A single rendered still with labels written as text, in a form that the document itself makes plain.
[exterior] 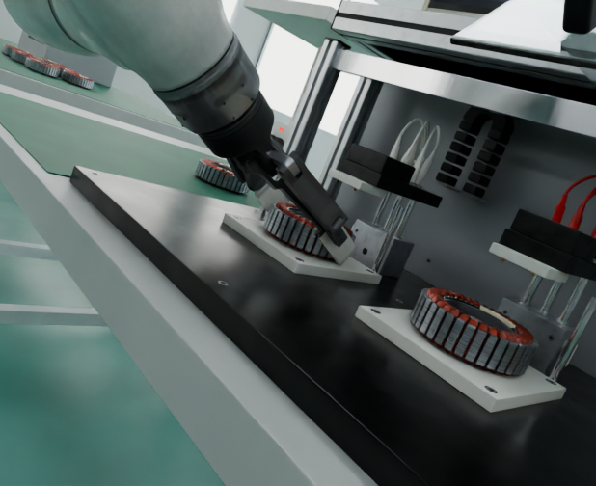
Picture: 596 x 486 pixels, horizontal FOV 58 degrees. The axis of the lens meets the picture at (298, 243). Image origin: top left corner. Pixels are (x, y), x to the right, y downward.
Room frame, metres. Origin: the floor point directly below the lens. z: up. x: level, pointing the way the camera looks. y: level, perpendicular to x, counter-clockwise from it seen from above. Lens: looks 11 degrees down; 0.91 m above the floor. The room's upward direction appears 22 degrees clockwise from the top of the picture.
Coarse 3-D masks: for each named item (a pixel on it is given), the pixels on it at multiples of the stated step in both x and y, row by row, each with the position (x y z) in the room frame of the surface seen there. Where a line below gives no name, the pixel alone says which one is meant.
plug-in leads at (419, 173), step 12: (420, 120) 0.78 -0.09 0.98; (420, 132) 0.75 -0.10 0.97; (432, 132) 0.75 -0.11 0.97; (396, 144) 0.77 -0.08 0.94; (420, 144) 0.79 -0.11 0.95; (396, 156) 0.77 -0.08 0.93; (408, 156) 0.74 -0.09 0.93; (420, 156) 0.73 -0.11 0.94; (432, 156) 0.75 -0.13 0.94; (420, 168) 0.76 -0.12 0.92; (420, 180) 0.75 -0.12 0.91
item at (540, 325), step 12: (504, 300) 0.60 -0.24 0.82; (516, 300) 0.61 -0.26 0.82; (504, 312) 0.60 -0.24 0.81; (516, 312) 0.59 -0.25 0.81; (528, 312) 0.58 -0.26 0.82; (540, 312) 0.59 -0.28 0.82; (528, 324) 0.58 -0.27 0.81; (540, 324) 0.57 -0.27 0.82; (552, 324) 0.56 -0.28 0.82; (564, 324) 0.57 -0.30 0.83; (540, 336) 0.56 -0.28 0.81; (552, 336) 0.56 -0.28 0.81; (564, 336) 0.55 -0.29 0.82; (540, 348) 0.56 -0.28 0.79; (552, 348) 0.55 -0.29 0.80; (540, 360) 0.56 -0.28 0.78; (552, 360) 0.55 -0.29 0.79
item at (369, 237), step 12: (360, 228) 0.76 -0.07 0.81; (372, 228) 0.75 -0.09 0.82; (360, 240) 0.76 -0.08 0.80; (372, 240) 0.74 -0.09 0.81; (396, 240) 0.72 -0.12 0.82; (408, 240) 0.76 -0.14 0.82; (360, 252) 0.75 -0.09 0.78; (372, 252) 0.74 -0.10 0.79; (396, 252) 0.73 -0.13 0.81; (408, 252) 0.75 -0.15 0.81; (372, 264) 0.73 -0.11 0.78; (384, 264) 0.72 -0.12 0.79; (396, 264) 0.74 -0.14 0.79; (396, 276) 0.75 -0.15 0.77
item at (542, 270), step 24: (528, 216) 0.54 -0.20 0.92; (504, 240) 0.54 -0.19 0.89; (528, 240) 0.53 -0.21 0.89; (552, 240) 0.51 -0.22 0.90; (576, 240) 0.50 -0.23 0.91; (528, 264) 0.50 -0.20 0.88; (552, 264) 0.51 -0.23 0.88; (576, 264) 0.51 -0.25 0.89; (528, 288) 0.61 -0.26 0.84; (552, 288) 0.59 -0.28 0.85; (576, 288) 0.58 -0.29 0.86
